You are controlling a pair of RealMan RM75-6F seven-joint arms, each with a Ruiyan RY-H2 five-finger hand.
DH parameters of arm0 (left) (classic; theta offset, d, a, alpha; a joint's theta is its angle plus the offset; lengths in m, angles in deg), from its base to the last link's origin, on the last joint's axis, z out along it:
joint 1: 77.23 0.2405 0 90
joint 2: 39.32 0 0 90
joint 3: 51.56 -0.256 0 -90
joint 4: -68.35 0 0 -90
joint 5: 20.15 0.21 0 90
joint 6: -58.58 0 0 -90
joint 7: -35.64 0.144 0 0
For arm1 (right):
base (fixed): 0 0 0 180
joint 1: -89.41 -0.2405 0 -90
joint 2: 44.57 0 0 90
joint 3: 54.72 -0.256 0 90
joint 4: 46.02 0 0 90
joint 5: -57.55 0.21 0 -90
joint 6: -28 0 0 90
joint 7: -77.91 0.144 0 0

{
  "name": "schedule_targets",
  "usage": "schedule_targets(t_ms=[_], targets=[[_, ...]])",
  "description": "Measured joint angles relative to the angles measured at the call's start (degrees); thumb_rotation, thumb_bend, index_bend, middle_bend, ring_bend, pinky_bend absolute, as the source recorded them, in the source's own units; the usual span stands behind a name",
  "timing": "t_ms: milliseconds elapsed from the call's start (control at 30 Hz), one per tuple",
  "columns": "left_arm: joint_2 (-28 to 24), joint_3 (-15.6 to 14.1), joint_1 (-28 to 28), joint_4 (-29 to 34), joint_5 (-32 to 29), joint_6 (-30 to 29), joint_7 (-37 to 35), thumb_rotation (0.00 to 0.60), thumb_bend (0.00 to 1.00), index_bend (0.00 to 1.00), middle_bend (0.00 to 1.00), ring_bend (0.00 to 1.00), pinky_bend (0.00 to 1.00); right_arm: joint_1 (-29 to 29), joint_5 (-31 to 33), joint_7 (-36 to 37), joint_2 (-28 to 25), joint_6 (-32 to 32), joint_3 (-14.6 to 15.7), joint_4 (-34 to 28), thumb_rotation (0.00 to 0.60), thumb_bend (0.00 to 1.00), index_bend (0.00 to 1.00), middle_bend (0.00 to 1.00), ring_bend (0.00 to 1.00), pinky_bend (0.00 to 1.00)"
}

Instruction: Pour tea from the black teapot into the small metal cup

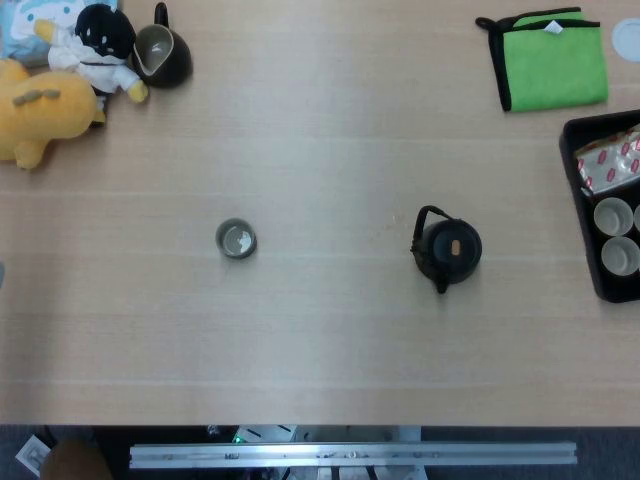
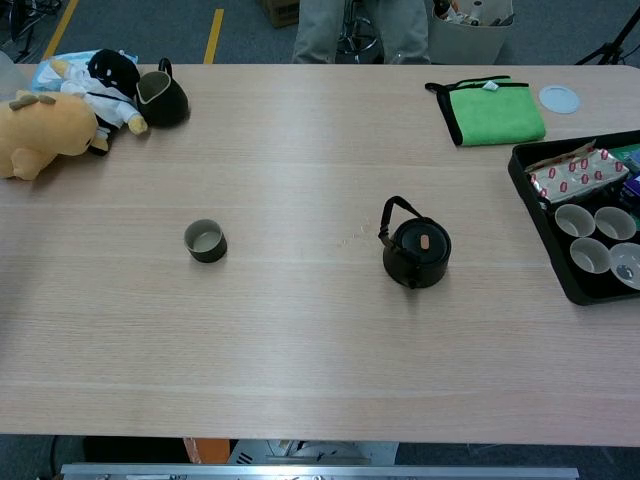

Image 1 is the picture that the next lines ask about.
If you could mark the orange object under table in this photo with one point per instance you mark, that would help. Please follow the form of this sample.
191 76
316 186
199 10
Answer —
75 460

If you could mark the light blue plush pillow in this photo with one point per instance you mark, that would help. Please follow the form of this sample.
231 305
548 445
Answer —
20 30

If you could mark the left robot hand grey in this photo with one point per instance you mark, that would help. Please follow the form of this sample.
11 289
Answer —
1 275

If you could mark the dark green tea cup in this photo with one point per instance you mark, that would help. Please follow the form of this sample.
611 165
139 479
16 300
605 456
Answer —
236 240

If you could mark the black cast iron teapot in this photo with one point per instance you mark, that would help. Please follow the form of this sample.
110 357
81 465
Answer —
452 250

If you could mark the silver foil packet red print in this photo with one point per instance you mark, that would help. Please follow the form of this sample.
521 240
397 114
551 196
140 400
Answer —
610 165

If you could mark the aluminium profile rail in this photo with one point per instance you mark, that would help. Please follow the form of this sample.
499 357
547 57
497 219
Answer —
350 456

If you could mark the black plastic tray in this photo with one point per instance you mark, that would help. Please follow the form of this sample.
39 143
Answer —
575 137

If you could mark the dark ceramic pouring pitcher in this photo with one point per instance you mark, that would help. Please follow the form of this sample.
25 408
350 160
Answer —
175 62

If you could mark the white floor socket box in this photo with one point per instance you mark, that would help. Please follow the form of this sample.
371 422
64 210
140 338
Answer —
32 455

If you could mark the green microfiber cloth black trim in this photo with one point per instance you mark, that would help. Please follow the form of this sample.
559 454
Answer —
555 70

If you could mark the black-headed plush doll white robe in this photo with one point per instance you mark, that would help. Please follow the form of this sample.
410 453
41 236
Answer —
105 30

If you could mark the yellow plush animal toy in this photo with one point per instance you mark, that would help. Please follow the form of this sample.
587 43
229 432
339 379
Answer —
45 110

